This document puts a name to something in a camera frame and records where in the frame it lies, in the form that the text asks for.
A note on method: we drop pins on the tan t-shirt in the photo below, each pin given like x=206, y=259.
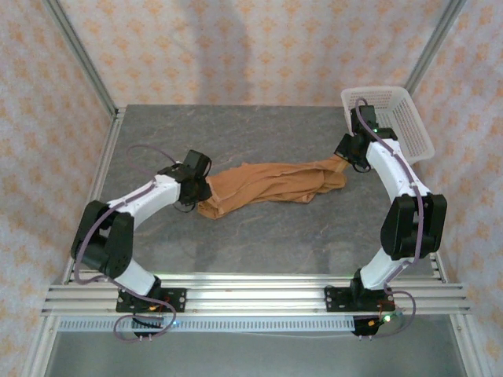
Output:
x=271, y=182

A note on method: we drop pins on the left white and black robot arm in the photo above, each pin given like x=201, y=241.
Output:
x=153, y=196

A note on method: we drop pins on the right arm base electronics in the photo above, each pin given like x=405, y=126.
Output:
x=373, y=324

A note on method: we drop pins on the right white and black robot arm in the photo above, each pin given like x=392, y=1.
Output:
x=387, y=169

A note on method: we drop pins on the white perforated plastic basket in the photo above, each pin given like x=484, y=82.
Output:
x=408, y=129

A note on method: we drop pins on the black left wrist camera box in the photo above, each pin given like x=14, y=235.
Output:
x=196, y=162

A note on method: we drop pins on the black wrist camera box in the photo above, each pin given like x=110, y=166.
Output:
x=364, y=116
x=196, y=162

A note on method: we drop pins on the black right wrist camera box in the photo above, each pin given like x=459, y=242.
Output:
x=364, y=116

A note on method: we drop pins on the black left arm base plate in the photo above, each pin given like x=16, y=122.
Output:
x=177, y=300

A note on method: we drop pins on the aluminium mounting rail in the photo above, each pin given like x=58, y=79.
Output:
x=255, y=296

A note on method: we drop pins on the aluminium frame post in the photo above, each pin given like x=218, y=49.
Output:
x=84, y=63
x=432, y=47

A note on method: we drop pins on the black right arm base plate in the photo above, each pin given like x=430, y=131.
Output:
x=338, y=300

